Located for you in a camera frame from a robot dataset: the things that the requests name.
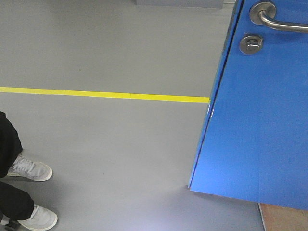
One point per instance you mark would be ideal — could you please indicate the wooden plywood platform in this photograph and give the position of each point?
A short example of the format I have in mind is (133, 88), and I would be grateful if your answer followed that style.
(277, 218)

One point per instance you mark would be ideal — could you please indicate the grey office chair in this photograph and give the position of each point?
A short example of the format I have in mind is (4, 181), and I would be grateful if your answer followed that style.
(9, 224)

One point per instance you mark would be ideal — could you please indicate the white sneaker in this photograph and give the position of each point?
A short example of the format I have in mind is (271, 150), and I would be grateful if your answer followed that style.
(41, 219)
(33, 170)

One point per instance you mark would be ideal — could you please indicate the blue door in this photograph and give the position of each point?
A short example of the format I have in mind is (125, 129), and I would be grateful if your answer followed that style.
(254, 141)

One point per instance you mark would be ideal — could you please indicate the silver door lever handle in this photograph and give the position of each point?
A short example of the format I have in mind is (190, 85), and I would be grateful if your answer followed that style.
(264, 12)

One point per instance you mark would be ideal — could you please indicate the silver thumb turn lock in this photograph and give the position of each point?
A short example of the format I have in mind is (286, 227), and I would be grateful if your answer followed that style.
(251, 44)

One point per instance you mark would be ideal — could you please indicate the rear white sneaker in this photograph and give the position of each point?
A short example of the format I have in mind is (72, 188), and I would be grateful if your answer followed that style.
(33, 170)

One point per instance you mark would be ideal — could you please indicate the front white sneaker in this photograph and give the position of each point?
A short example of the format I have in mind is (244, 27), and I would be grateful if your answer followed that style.
(41, 219)

